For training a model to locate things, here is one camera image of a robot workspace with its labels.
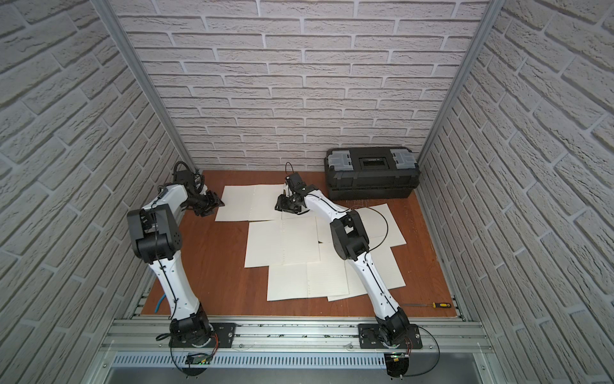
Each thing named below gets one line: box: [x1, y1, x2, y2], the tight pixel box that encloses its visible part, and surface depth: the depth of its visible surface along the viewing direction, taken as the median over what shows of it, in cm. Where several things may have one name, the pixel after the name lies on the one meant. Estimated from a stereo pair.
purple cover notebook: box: [215, 184, 286, 222], surface depth 108 cm
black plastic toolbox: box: [323, 146, 421, 201], surface depth 102 cm
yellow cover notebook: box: [244, 216, 321, 268], surface depth 97 cm
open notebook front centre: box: [267, 260, 350, 302], surface depth 88 cm
